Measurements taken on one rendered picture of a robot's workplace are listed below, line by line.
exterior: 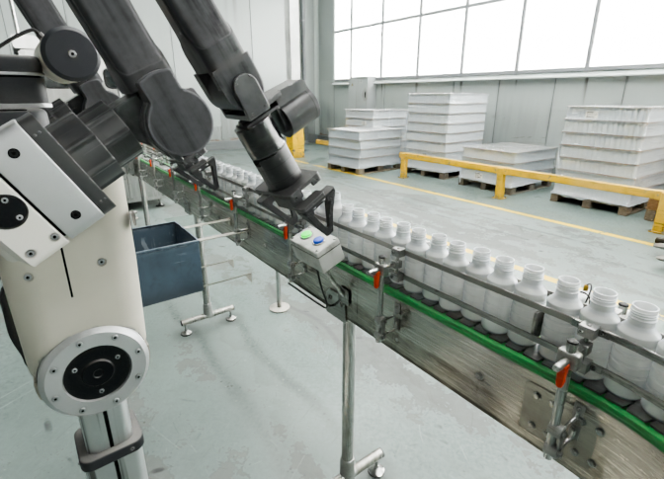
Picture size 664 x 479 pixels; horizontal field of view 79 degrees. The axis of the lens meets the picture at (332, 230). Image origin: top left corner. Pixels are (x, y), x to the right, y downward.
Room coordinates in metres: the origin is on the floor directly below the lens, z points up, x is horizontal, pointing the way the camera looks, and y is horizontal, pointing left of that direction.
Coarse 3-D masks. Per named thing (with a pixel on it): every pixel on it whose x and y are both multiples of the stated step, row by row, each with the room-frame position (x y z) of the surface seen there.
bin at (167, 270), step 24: (144, 240) 1.65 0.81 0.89; (168, 240) 1.71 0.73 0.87; (192, 240) 1.54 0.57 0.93; (144, 264) 1.37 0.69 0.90; (168, 264) 1.42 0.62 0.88; (192, 264) 1.47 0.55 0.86; (216, 264) 1.78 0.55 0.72; (144, 288) 1.36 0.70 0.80; (168, 288) 1.41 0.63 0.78; (192, 288) 1.46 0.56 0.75
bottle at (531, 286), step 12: (528, 264) 0.75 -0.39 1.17; (528, 276) 0.72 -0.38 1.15; (540, 276) 0.71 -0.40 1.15; (516, 288) 0.73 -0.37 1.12; (528, 288) 0.72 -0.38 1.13; (540, 288) 0.71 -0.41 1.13; (540, 300) 0.70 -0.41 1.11; (516, 312) 0.72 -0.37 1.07; (528, 312) 0.71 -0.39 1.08; (516, 324) 0.72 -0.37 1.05; (528, 324) 0.70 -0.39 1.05; (516, 336) 0.71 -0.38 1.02
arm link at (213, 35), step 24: (168, 0) 0.52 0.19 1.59; (192, 0) 0.53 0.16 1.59; (192, 24) 0.53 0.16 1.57; (216, 24) 0.54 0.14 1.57; (192, 48) 0.54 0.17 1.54; (216, 48) 0.54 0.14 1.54; (240, 48) 0.56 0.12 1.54; (216, 72) 0.54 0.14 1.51; (240, 72) 0.55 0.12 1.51; (216, 96) 0.56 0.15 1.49
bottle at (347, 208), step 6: (342, 204) 1.21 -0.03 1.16; (348, 204) 1.23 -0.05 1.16; (342, 210) 1.20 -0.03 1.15; (348, 210) 1.19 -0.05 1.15; (342, 216) 1.20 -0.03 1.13; (348, 216) 1.19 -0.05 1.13; (342, 222) 1.19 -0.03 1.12; (348, 222) 1.18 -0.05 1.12; (342, 234) 1.19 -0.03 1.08; (342, 240) 1.18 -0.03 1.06
